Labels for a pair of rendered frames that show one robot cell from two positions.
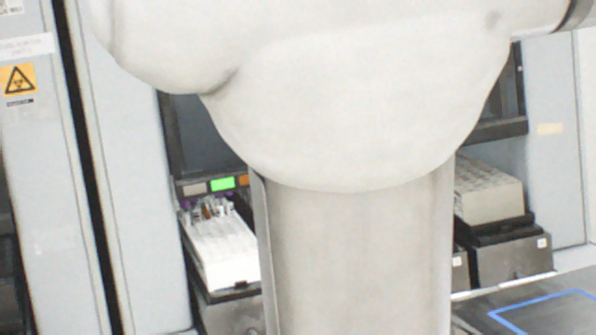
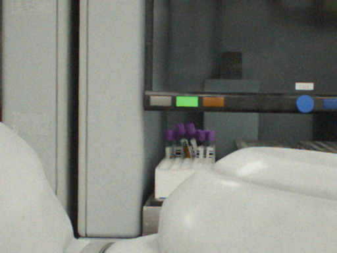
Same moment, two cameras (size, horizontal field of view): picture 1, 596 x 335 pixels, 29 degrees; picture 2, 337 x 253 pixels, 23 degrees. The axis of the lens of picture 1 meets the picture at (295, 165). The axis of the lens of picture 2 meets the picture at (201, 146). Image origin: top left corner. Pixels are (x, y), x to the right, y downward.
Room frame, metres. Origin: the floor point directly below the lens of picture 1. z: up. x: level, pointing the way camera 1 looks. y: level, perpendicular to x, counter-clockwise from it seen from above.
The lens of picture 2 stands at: (0.38, -0.23, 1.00)
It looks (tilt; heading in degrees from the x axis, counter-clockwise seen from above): 4 degrees down; 13
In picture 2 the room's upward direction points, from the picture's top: 1 degrees clockwise
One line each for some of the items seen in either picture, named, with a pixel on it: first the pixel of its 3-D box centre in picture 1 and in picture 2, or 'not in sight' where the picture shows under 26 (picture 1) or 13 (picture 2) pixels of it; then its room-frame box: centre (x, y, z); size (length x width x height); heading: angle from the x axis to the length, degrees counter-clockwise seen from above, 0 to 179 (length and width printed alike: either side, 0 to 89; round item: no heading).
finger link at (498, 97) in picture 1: (496, 79); not in sight; (1.07, -0.20, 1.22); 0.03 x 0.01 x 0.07; 13
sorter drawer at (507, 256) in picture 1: (444, 208); not in sight; (2.09, -0.27, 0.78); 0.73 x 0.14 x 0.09; 13
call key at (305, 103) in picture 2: not in sight; (305, 103); (1.78, -0.08, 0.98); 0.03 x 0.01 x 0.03; 103
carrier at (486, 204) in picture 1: (491, 203); not in sight; (1.86, -0.32, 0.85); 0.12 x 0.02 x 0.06; 101
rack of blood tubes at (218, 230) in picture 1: (221, 248); (187, 178); (1.86, 0.15, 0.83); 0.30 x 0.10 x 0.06; 12
